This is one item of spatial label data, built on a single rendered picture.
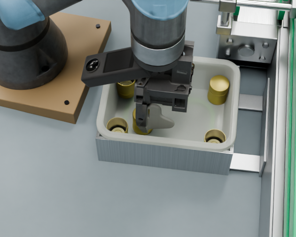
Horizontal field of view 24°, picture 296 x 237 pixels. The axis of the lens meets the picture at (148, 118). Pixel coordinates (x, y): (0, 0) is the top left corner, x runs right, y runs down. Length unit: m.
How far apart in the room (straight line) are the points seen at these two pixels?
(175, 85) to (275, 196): 0.22
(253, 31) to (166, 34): 0.29
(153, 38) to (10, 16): 0.18
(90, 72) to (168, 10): 0.22
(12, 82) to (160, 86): 0.31
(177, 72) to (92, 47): 0.30
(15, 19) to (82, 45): 0.39
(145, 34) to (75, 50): 0.38
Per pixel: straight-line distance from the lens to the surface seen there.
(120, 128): 1.15
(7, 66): 1.19
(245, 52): 1.17
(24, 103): 1.20
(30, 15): 0.89
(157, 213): 1.12
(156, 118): 1.08
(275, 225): 0.99
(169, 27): 0.88
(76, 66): 1.23
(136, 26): 0.89
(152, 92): 1.01
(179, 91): 1.00
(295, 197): 0.92
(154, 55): 0.92
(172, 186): 1.14
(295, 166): 0.94
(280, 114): 1.07
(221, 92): 1.16
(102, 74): 1.01
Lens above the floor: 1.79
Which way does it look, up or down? 60 degrees down
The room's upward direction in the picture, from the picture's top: straight up
